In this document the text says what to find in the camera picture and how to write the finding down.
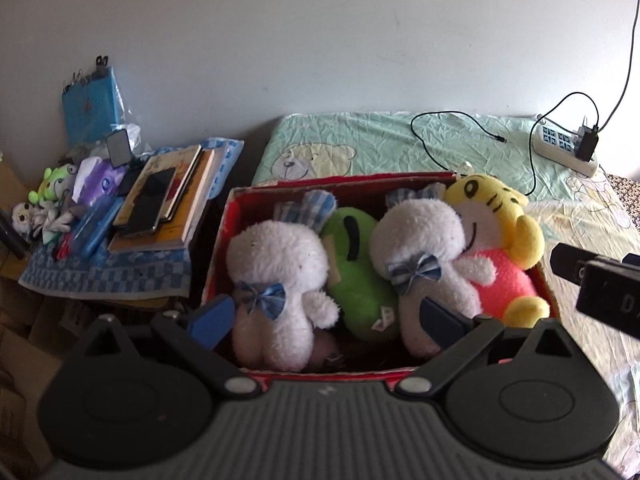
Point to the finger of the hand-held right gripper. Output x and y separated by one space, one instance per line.
567 260

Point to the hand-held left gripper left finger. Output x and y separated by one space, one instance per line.
212 317

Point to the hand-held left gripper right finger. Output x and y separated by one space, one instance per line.
440 322

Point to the yellow tiger plush toy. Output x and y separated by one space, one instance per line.
500 210

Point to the white rabbit plush toy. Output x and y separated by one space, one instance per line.
275 260
415 230

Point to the green plush toy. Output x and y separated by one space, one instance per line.
360 280

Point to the red cardboard box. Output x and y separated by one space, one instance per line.
240 207

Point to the brown patterned cloth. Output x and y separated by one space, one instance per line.
630 200

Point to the blue checked towel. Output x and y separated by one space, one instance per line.
110 272

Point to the white power strip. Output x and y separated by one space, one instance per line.
550 147

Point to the black charger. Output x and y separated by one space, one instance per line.
586 147

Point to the white charger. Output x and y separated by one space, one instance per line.
582 129

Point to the black phone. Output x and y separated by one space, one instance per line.
150 200

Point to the blue pen case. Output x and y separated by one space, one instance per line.
95 225

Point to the purple tissue pack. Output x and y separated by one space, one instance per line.
100 182

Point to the cartoon print bed sheet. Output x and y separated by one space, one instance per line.
380 140

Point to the brown cardboard box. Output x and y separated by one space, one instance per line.
25 360

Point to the small dark screen device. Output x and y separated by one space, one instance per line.
119 147

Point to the clear plastic bag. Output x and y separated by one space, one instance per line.
134 137

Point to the green frog toy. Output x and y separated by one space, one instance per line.
55 185

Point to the small panda toy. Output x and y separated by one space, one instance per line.
22 217

